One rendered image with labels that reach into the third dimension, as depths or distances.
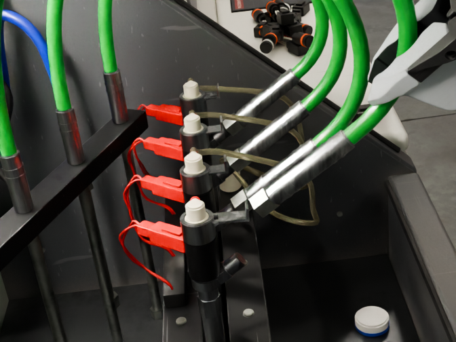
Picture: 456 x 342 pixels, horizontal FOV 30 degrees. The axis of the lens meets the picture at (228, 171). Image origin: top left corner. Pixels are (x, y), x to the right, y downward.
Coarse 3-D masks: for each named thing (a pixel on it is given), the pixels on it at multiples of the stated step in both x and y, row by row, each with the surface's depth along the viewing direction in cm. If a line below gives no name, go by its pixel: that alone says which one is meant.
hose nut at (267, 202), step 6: (258, 192) 69; (264, 192) 69; (252, 198) 69; (258, 198) 69; (264, 198) 68; (252, 204) 69; (258, 204) 69; (264, 204) 68; (270, 204) 68; (276, 204) 69; (258, 210) 69; (264, 210) 69; (270, 210) 69; (264, 216) 69
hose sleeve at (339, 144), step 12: (324, 144) 67; (336, 144) 66; (348, 144) 66; (312, 156) 67; (324, 156) 67; (336, 156) 67; (300, 168) 67; (312, 168) 67; (324, 168) 67; (276, 180) 68; (288, 180) 68; (300, 180) 68; (276, 192) 68; (288, 192) 68
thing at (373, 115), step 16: (400, 0) 61; (400, 16) 62; (416, 16) 62; (400, 32) 62; (416, 32) 62; (400, 48) 63; (368, 112) 65; (384, 112) 65; (352, 128) 66; (368, 128) 66
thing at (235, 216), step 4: (220, 212) 71; (224, 212) 71; (228, 212) 70; (232, 212) 70; (236, 212) 70; (240, 212) 70; (244, 212) 70; (216, 216) 70; (220, 216) 70; (224, 216) 70; (228, 216) 70; (232, 216) 70; (236, 216) 70; (240, 216) 70; (244, 216) 70; (216, 220) 70; (220, 220) 70; (224, 220) 70; (228, 220) 70; (232, 220) 69; (236, 220) 69; (240, 220) 69; (244, 220) 70; (248, 220) 70; (212, 224) 69; (216, 224) 69
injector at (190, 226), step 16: (192, 224) 69; (208, 224) 69; (192, 240) 70; (208, 240) 70; (192, 256) 70; (208, 256) 70; (240, 256) 72; (192, 272) 72; (208, 272) 71; (224, 272) 72; (208, 288) 72; (208, 304) 73; (208, 320) 74; (208, 336) 75; (224, 336) 76
